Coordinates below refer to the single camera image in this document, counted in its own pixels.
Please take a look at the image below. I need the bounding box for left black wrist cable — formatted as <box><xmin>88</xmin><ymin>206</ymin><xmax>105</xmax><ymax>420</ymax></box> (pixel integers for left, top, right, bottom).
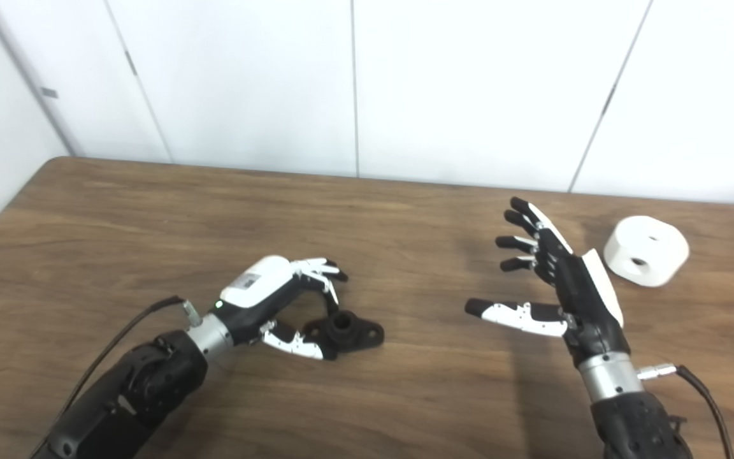
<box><xmin>55</xmin><ymin>295</ymin><xmax>202</xmax><ymax>434</ymax></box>

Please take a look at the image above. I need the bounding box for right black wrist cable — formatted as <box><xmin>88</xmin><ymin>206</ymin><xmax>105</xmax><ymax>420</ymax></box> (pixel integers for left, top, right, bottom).
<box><xmin>636</xmin><ymin>363</ymin><xmax>734</xmax><ymax>459</ymax></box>

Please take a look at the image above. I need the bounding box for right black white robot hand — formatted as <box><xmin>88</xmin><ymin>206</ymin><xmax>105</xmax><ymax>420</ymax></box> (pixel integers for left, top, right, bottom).
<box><xmin>464</xmin><ymin>196</ymin><xmax>632</xmax><ymax>367</ymax></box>

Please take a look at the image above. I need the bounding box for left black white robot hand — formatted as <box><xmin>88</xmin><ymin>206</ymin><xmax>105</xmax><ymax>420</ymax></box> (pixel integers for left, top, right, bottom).
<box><xmin>217</xmin><ymin>255</ymin><xmax>350</xmax><ymax>361</ymax></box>

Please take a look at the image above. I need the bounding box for round white piece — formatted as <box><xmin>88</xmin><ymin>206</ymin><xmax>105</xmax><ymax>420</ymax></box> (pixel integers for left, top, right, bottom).
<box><xmin>603</xmin><ymin>215</ymin><xmax>690</xmax><ymax>288</ymax></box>

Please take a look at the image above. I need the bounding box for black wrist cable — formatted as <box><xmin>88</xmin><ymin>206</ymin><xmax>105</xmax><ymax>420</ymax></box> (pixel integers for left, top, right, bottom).
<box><xmin>636</xmin><ymin>363</ymin><xmax>734</xmax><ymax>459</ymax></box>
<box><xmin>55</xmin><ymin>295</ymin><xmax>202</xmax><ymax>434</ymax></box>

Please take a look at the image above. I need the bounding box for black flanged holder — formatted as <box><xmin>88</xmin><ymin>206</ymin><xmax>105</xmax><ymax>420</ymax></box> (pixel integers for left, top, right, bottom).
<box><xmin>302</xmin><ymin>310</ymin><xmax>385</xmax><ymax>355</ymax></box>

